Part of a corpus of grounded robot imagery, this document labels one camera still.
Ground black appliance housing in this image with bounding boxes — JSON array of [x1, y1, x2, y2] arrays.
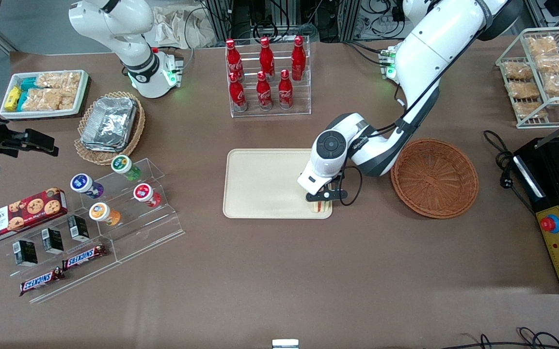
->
[[512, 137, 559, 294]]

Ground red cola bottle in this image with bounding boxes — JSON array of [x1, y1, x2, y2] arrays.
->
[[228, 72, 248, 113], [278, 69, 294, 111], [291, 35, 307, 81], [259, 37, 276, 79], [256, 71, 273, 111], [225, 39, 242, 81]]

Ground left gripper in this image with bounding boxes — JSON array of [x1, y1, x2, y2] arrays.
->
[[297, 162, 344, 212]]

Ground yellow snack packet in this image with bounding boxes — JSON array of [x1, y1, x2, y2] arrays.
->
[[4, 86, 22, 112]]

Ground clear acrylic bottle rack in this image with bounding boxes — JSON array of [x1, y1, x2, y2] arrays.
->
[[225, 35, 312, 118]]

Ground white connector box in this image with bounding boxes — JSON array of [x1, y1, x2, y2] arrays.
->
[[164, 52, 186, 89]]

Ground clear acrylic step display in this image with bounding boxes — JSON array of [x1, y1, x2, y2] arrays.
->
[[0, 213, 121, 305], [78, 157, 186, 263]]

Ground small black box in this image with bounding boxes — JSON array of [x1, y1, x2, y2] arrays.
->
[[41, 227, 64, 254], [13, 240, 38, 267], [67, 215, 90, 243]]

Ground clear rice cracker packet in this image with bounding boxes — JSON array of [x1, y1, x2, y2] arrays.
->
[[61, 71, 82, 110], [21, 88, 64, 112], [36, 72, 64, 91]]

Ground black floor cables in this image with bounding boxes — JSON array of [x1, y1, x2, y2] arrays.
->
[[425, 327, 559, 349]]

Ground aluminium foil tray stack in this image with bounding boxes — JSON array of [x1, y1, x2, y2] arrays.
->
[[80, 96, 138, 153]]

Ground beige plastic tray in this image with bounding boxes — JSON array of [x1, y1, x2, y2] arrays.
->
[[223, 148, 333, 220]]

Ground Snickers chocolate bar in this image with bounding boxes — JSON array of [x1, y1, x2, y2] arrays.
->
[[62, 243, 108, 271], [19, 267, 65, 297]]

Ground crumpled beige cloth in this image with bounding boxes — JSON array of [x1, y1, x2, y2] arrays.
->
[[152, 4, 218, 49]]

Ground white rectangular snack tray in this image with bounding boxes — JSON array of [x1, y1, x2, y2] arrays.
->
[[0, 70, 90, 120]]

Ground red Walkers cookie box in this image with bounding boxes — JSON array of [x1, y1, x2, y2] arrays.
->
[[0, 187, 68, 246]]

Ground green lidded cup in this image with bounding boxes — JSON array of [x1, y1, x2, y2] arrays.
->
[[111, 155, 142, 181]]

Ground red lidded cup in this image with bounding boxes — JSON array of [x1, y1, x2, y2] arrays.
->
[[133, 183, 162, 208]]

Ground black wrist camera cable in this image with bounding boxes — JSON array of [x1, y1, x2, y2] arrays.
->
[[336, 78, 443, 207]]

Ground black power cable with plug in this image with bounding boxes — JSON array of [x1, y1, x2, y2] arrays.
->
[[483, 129, 537, 215]]

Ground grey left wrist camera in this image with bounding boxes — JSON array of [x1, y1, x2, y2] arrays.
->
[[306, 189, 349, 203]]

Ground light oval wicker basket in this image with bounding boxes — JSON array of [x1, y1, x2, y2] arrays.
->
[[74, 91, 146, 166]]

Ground orange lidded cup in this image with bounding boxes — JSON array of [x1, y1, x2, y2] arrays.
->
[[89, 202, 122, 227]]

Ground brown wicker basket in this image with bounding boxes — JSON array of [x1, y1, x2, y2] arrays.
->
[[390, 139, 479, 220]]

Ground white wire rack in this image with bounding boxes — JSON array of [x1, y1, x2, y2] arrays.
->
[[495, 26, 559, 129]]

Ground purple lidded cup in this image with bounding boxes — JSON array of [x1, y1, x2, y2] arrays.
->
[[70, 173, 105, 199]]

